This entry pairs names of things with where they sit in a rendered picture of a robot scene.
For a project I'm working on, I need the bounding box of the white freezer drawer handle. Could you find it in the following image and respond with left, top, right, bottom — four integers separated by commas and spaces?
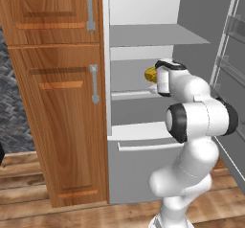
117, 141, 185, 152

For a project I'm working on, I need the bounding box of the grey fridge door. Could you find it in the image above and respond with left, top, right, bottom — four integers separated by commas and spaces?
209, 0, 245, 186

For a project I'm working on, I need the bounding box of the grey fridge shelf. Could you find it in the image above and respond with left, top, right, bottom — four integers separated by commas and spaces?
110, 89, 165, 102
109, 23, 212, 49

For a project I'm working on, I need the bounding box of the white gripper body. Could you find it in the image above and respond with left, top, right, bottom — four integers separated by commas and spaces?
147, 82, 160, 95

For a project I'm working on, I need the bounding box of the tall wooden cupboard door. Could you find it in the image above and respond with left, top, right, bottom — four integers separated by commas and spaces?
7, 44, 110, 209

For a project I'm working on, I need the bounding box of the clear fridge door bin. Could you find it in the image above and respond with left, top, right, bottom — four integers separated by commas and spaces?
214, 55, 245, 87
223, 13, 245, 45

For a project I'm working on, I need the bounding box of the grey metal cupboard handle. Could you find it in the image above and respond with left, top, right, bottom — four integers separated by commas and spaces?
89, 63, 100, 105
82, 0, 97, 33

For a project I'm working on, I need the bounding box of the grey freezer drawer front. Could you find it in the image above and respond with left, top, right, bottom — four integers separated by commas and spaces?
106, 133, 193, 205

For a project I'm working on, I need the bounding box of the small wooden cupboard door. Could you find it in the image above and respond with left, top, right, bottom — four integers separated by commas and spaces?
0, 0, 102, 47

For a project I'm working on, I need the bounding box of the white fridge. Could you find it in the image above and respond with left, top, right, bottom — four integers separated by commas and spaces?
101, 0, 245, 205

